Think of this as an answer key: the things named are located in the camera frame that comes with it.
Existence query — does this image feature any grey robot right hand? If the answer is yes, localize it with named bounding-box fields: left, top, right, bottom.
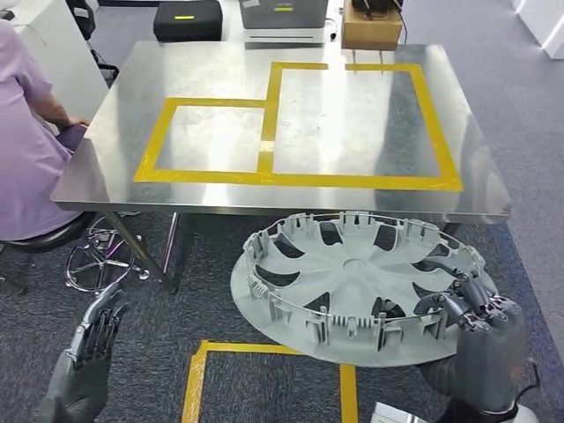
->
left=413, top=256, right=528, bottom=412

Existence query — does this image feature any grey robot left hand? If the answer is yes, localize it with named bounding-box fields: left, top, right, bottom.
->
left=37, top=281, right=130, bottom=423

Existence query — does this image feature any grey plastic wheel cover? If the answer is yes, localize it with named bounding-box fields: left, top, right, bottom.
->
left=230, top=211, right=499, bottom=369

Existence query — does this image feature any stainless steel workbench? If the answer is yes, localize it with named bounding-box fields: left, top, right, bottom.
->
left=51, top=41, right=513, bottom=294

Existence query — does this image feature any black stool chrome base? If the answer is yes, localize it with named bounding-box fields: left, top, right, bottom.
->
left=0, top=211, right=151, bottom=294

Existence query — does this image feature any person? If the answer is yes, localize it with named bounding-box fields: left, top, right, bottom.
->
left=0, top=20, right=91, bottom=241

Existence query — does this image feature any white desk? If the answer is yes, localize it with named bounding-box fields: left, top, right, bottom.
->
left=8, top=0, right=109, bottom=123

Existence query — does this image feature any white furniture panel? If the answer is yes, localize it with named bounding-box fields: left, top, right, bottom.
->
left=513, top=0, right=564, bottom=61

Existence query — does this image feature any brown cardboard box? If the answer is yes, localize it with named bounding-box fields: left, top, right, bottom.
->
left=341, top=0, right=403, bottom=52

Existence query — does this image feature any yellow tape outline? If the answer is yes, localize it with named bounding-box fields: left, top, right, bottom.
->
left=133, top=61, right=464, bottom=193

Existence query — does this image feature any black office chair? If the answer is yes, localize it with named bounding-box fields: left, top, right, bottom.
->
left=64, top=0, right=120, bottom=83

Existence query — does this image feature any black case yellow label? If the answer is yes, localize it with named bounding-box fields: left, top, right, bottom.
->
left=153, top=0, right=223, bottom=43

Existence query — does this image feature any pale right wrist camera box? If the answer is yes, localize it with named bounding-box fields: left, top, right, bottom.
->
left=369, top=401, right=430, bottom=423

